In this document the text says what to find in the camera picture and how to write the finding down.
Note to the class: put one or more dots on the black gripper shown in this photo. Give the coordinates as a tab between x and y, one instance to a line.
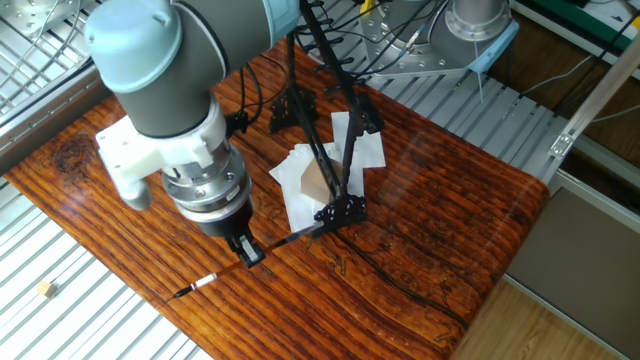
228	222

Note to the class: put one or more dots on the thin calligraphy brush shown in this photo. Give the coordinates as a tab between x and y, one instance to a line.
205	283

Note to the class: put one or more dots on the grey robot base column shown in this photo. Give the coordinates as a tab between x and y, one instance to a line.
478	18

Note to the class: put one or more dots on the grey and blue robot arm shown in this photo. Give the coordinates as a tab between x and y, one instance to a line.
150	70

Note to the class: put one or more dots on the black metal pen rack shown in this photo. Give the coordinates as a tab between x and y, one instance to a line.
332	165

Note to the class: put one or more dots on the white paper sheet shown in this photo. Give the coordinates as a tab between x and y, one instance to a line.
368	150
288	170
300	216

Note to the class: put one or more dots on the large wooden block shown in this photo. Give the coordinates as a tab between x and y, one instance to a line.
314	185

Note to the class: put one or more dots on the tiny yellow cube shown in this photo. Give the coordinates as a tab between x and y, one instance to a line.
46	289

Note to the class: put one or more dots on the green board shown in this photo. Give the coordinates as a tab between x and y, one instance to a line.
615	15

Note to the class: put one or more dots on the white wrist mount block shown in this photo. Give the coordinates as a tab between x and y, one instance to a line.
125	160

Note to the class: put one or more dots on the white aluminium frame post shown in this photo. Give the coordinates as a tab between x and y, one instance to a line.
600	92

